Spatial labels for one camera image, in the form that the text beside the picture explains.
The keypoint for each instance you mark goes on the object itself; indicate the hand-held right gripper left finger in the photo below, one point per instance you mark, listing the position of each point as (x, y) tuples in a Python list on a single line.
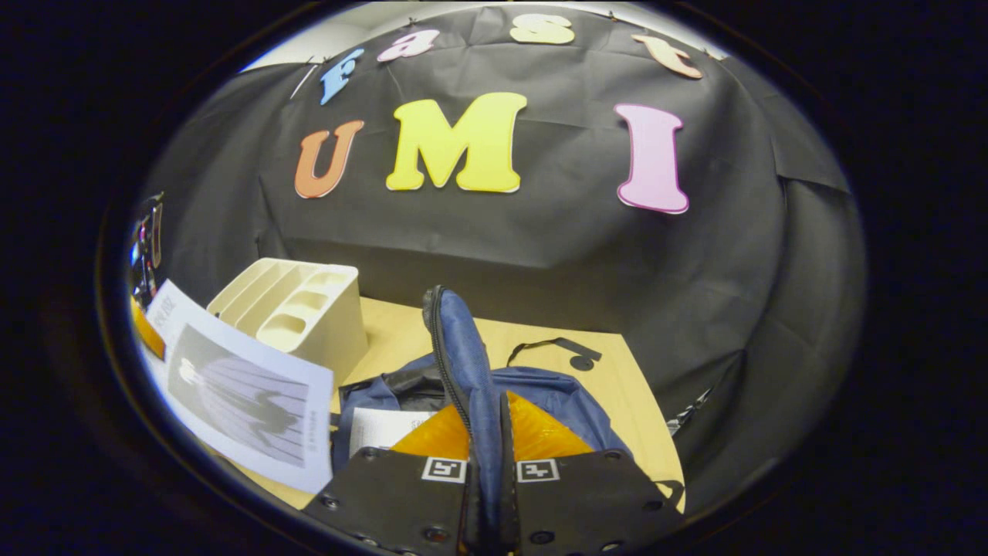
[(394, 502)]

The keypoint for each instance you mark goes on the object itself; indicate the blue schoolbag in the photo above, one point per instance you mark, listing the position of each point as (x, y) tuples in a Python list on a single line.
[(467, 355)]

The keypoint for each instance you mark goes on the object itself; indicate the grey cover book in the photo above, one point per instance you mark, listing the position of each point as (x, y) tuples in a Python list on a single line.
[(239, 394)]

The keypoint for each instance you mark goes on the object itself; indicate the white cover book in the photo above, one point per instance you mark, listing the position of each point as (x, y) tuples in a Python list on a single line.
[(382, 428)]

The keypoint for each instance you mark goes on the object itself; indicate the cream plastic bookshelf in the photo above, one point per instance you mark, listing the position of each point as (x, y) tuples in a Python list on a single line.
[(324, 332)]

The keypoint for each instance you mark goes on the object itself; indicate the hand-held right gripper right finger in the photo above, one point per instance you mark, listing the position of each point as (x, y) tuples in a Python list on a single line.
[(587, 502)]

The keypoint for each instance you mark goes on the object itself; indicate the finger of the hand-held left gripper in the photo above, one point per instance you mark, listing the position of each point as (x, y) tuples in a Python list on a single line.
[(148, 328)]

